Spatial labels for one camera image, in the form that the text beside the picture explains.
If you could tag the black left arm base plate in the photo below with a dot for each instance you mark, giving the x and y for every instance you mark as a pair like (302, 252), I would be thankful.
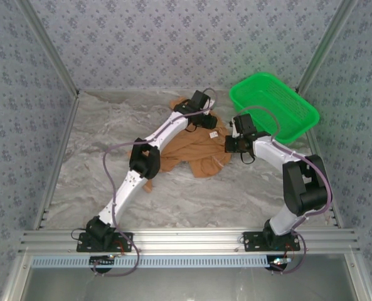
(127, 239)

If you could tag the aluminium frame post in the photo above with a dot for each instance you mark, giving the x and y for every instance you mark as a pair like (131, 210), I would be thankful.
(51, 47)
(324, 47)

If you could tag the small black controller board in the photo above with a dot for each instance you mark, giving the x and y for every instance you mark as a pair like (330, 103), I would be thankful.
(278, 262)
(101, 261)

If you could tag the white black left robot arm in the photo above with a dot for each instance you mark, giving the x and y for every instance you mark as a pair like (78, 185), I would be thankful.
(123, 194)

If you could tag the tan brown t-shirt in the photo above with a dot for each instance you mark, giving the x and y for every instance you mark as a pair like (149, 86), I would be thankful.
(201, 147)

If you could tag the aluminium table side rail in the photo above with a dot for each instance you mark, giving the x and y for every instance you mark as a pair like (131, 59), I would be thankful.
(316, 150)
(67, 125)

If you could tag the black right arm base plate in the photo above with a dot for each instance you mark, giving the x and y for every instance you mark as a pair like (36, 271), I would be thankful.
(251, 243)

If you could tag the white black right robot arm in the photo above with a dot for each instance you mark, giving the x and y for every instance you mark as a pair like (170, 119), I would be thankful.
(286, 219)

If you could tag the green plastic basket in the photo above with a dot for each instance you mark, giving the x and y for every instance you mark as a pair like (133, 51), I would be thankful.
(283, 106)

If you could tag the aluminium mounting beam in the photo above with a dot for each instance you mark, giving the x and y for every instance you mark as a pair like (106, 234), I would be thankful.
(185, 239)

